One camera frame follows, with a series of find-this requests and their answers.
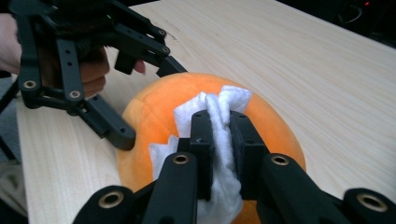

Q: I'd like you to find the left hand-held gripper black cable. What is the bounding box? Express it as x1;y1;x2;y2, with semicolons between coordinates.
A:
0;79;21;114

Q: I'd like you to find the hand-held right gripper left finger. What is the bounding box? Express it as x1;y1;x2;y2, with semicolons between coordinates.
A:
177;109;217;202

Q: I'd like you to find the white wet wipe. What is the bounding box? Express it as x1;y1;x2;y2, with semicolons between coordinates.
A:
148;84;253;224

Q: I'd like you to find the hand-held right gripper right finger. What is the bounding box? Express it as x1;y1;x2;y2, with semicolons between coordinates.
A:
229;110;271;201

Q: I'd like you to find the orange plush toy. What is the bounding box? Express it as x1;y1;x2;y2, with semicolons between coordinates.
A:
116;72;308;224

